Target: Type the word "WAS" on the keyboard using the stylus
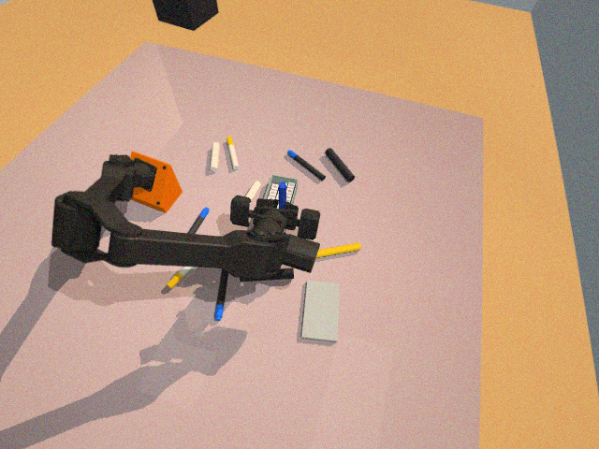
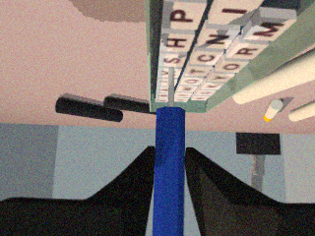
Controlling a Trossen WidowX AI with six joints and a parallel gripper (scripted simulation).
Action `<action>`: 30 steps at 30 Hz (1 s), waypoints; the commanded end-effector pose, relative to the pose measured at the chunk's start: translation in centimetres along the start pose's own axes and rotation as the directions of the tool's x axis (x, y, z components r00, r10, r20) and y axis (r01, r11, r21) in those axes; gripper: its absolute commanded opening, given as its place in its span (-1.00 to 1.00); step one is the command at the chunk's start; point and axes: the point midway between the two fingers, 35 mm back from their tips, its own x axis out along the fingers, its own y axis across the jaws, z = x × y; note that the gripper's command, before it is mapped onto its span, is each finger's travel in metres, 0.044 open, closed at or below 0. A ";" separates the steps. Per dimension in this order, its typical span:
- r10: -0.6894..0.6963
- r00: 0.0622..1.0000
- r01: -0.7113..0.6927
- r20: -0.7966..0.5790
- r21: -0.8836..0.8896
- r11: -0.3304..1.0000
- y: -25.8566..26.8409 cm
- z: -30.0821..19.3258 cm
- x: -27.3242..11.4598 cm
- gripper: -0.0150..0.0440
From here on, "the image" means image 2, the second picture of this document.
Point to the blue stylus with white tip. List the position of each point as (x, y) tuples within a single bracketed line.
[(169, 185)]

